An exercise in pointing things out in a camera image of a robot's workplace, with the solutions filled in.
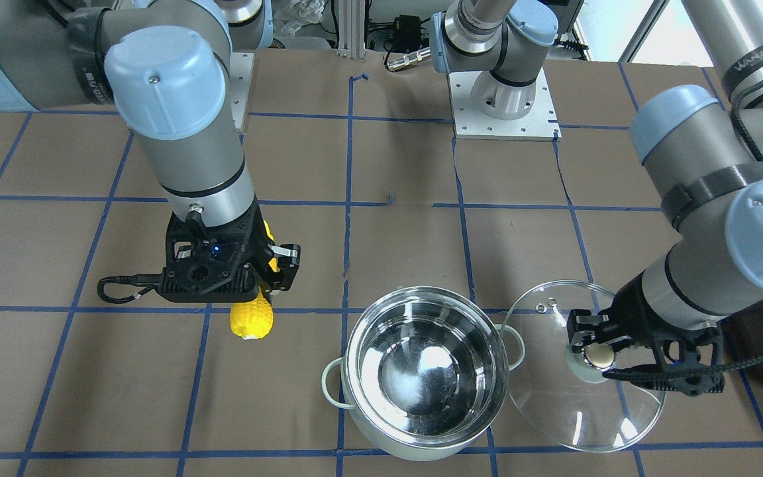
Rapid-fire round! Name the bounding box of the white steel cooking pot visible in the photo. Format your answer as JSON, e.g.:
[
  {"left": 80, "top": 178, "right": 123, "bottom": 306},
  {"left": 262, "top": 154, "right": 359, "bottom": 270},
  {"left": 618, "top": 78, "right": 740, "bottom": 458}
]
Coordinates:
[{"left": 321, "top": 285, "right": 526, "bottom": 461}]

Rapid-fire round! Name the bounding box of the yellow toy corn cob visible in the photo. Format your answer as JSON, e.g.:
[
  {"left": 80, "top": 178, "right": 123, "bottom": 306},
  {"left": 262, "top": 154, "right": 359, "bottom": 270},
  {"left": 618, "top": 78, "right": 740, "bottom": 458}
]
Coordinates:
[{"left": 229, "top": 220, "right": 279, "bottom": 341}]

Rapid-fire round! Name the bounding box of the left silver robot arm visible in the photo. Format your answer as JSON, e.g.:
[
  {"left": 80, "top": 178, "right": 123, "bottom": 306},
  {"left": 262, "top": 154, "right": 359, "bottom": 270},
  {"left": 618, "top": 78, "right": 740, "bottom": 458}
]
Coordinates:
[{"left": 505, "top": 1, "right": 763, "bottom": 396}]

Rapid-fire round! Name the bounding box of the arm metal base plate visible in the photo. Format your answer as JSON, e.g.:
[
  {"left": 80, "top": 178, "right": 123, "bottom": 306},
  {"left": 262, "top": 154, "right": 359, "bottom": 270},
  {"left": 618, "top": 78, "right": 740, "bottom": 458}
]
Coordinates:
[
  {"left": 447, "top": 70, "right": 562, "bottom": 141},
  {"left": 227, "top": 52, "right": 255, "bottom": 133}
]

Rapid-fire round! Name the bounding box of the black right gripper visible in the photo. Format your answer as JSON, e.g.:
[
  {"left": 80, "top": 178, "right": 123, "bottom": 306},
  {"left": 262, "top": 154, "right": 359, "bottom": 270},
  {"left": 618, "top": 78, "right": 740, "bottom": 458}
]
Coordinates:
[{"left": 156, "top": 200, "right": 301, "bottom": 303}]

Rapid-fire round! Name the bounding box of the glass pot lid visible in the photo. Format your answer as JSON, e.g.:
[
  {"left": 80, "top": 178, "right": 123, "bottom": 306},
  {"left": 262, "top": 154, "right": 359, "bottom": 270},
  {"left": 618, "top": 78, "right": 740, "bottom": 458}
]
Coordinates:
[{"left": 503, "top": 279, "right": 666, "bottom": 453}]

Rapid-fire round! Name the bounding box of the aluminium frame post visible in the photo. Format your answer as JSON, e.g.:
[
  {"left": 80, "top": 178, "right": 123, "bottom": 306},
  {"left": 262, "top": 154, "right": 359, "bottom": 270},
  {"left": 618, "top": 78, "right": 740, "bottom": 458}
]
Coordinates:
[{"left": 336, "top": 0, "right": 366, "bottom": 62}]

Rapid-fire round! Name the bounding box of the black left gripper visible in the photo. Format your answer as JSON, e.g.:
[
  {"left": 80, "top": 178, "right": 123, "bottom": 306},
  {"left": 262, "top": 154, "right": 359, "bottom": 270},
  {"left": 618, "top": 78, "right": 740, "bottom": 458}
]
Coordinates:
[{"left": 567, "top": 268, "right": 726, "bottom": 398}]

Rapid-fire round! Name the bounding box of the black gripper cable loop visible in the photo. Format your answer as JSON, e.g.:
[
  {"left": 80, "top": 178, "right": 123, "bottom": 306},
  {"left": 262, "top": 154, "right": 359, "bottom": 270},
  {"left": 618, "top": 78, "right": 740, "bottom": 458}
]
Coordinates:
[{"left": 97, "top": 273, "right": 168, "bottom": 305}]

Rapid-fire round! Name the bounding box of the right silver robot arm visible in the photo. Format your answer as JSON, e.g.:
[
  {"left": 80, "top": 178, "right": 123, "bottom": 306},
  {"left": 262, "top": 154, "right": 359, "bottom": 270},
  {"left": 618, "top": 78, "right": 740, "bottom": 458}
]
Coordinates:
[{"left": 0, "top": 1, "right": 301, "bottom": 305}]

